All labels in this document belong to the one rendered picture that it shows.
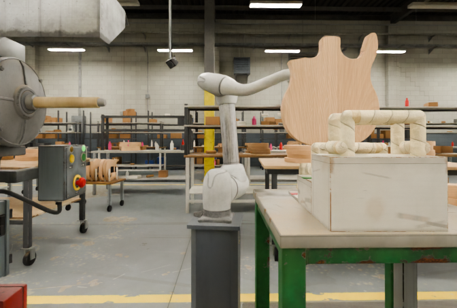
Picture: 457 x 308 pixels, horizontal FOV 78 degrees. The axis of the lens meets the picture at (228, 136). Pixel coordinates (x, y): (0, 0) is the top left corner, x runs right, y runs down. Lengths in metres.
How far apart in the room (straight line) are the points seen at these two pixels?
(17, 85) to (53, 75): 13.03
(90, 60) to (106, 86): 1.26
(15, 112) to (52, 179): 0.32
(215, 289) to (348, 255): 1.01
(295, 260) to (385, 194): 0.25
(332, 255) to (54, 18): 0.86
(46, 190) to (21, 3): 0.63
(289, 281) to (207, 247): 0.89
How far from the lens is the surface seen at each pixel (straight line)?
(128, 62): 12.87
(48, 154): 1.20
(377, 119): 0.75
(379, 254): 0.78
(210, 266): 1.60
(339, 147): 0.71
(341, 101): 1.10
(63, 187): 1.18
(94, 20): 0.80
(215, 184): 1.53
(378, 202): 0.75
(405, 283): 1.31
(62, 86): 13.76
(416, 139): 0.80
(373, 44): 1.19
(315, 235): 0.69
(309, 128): 1.06
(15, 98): 0.98
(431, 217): 0.82
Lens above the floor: 1.14
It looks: 1 degrees up
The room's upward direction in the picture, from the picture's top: straight up
